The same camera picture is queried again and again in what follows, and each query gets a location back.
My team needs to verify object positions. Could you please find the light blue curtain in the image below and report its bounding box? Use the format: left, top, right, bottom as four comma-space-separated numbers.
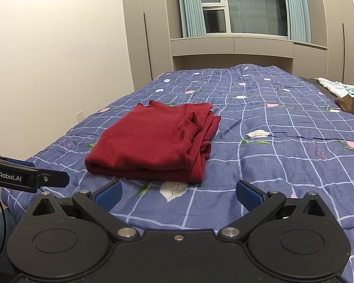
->
281, 0, 312, 44
176, 0, 207, 38

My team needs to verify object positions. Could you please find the beige wardrobe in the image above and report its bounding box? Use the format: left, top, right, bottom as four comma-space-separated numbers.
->
293, 0, 354, 85
121, 0, 181, 91

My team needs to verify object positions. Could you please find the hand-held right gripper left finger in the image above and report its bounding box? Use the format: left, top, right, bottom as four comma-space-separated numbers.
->
31, 180, 140, 241

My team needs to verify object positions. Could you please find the brown cloth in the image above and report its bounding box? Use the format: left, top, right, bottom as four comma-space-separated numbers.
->
335, 94, 354, 124

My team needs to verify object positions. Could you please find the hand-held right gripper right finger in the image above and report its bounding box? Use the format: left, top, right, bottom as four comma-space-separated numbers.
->
218, 180, 329, 241

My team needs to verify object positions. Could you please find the dark red long-sleeved shirt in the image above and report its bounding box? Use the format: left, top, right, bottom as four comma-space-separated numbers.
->
85, 100, 222, 183

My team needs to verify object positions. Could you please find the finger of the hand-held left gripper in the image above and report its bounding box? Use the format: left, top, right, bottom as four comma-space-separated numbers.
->
0, 153, 36, 169
35, 169, 70, 188

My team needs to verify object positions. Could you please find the light blue patterned cloth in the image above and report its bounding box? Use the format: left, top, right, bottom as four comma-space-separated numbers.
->
316, 77, 354, 96

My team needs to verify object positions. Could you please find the blue checked floral blanket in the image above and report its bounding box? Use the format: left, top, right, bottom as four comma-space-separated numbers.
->
1, 63, 354, 283

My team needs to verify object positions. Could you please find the window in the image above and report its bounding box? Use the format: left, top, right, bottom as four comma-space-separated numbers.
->
199, 0, 290, 36

